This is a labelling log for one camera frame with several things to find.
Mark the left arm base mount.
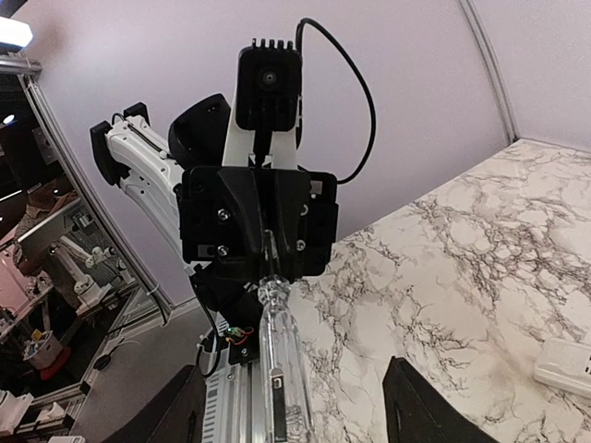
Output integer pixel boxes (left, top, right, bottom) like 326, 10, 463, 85
217, 317, 259, 365

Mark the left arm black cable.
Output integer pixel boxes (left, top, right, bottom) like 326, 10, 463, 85
295, 17, 378, 186

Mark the front aluminium rail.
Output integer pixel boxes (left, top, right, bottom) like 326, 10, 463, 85
201, 361, 267, 443

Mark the white remote control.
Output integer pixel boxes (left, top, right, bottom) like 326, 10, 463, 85
533, 339, 591, 399

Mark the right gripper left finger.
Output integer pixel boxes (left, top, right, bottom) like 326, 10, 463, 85
104, 365, 206, 443

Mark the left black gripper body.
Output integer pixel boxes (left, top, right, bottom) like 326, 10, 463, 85
178, 166, 339, 277

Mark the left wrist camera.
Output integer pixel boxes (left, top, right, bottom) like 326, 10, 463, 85
235, 39, 303, 168

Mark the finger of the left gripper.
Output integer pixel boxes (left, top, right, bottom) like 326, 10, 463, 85
215, 168, 264, 282
271, 170, 309, 281

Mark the left aluminium frame post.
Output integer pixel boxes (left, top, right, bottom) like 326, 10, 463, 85
458, 0, 520, 145

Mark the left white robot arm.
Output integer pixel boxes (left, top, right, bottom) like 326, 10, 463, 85
90, 94, 339, 360

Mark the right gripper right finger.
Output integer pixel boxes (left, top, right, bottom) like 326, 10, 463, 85
382, 357, 496, 443

